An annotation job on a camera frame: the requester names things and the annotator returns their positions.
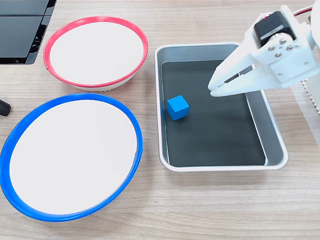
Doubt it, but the blue cube block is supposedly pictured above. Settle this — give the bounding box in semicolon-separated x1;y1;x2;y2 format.
166;95;190;121

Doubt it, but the silver metal tray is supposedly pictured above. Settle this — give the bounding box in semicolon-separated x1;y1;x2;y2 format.
154;42;289;172

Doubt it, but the black tray liner mat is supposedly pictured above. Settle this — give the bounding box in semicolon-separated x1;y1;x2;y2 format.
161;59;266;167

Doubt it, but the white dish red rim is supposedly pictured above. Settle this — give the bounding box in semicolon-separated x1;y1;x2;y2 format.
42;16;149;92

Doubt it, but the white dish blue rim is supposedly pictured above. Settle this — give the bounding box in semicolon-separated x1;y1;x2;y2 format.
0;92;144;223

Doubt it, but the black flat panel device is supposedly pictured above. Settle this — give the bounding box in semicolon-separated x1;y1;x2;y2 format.
0;0;58;65

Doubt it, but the black rounded stand foot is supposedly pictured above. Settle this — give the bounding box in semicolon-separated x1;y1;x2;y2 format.
0;98;12;117

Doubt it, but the red and black cable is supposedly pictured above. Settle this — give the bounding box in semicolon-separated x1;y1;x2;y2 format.
292;5;314;18

